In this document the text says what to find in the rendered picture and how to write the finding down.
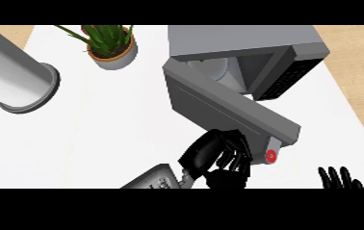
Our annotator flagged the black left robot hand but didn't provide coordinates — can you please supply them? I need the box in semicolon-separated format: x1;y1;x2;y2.
177;128;254;190

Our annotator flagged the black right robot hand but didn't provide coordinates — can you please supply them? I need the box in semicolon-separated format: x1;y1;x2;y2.
315;166;364;190

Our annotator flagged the green potted plant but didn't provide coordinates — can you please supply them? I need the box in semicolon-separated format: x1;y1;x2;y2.
53;25;139;71

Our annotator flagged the grey microwave door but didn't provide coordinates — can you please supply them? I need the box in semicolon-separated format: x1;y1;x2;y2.
161;59;302;147

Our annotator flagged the grey metal sink basin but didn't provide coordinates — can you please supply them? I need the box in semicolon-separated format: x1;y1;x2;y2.
0;35;62;115

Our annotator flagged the grey microwave body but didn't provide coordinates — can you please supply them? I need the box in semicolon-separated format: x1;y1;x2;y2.
166;25;331;102

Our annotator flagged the pale microwave turntable plate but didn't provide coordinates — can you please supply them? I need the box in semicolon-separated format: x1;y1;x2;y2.
186;58;231;82

